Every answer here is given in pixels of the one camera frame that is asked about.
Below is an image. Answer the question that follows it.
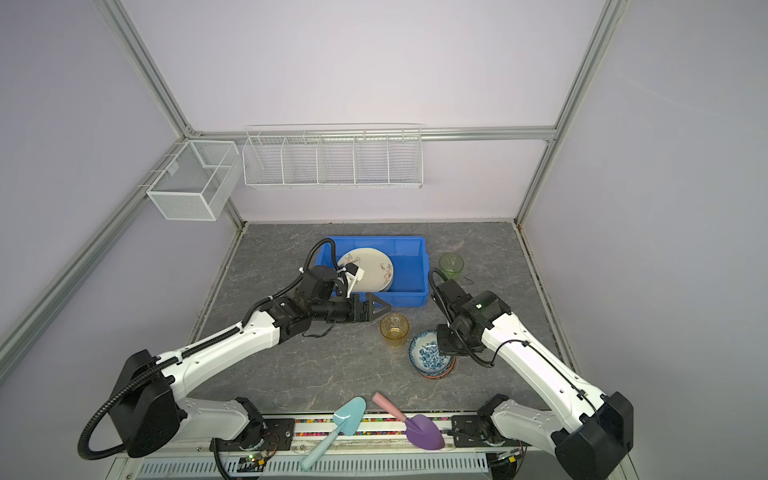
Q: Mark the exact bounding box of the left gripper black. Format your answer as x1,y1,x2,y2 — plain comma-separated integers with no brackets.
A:
311,292,391,323

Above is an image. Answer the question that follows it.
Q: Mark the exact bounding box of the red patterned bowl underneath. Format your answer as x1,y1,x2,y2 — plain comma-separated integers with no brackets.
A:
419,358,457,380

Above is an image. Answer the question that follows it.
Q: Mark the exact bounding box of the cream floral plate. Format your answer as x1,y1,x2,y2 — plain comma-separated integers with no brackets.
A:
338,248,394,293

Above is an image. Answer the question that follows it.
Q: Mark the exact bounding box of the blue patterned bowl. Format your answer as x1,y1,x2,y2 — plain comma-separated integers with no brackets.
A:
409,330,454,374

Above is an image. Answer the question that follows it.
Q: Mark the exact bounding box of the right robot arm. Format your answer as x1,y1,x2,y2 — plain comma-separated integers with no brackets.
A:
427,269,634,479

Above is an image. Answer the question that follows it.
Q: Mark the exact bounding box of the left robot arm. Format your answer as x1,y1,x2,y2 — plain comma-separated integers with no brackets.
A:
77,238,391,461

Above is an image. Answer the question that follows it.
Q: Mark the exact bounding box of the blue plastic bin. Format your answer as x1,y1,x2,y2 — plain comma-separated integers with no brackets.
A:
331,236,429,309

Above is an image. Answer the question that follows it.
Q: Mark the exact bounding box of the yellow glass cup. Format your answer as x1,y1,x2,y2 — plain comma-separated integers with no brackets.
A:
379,313,410,345

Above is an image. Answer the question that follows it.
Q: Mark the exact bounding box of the green glass cup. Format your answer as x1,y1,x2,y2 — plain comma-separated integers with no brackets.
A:
438,252,465,281

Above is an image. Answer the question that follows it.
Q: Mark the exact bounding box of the light blue toy shovel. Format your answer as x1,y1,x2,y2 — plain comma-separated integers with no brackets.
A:
300,396,367,472

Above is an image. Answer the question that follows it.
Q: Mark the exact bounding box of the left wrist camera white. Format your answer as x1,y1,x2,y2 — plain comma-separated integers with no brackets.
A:
337,262,365,298

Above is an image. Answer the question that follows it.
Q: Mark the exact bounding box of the purple toy shovel pink handle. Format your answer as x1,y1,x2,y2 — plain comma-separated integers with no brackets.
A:
372,392,445,451

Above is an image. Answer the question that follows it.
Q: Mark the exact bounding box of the white wire wall rack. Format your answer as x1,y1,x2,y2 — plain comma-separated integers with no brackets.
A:
242,123,424,189

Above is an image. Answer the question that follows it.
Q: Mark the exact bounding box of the white mesh wall basket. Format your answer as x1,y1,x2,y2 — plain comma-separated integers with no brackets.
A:
147,140,243,221

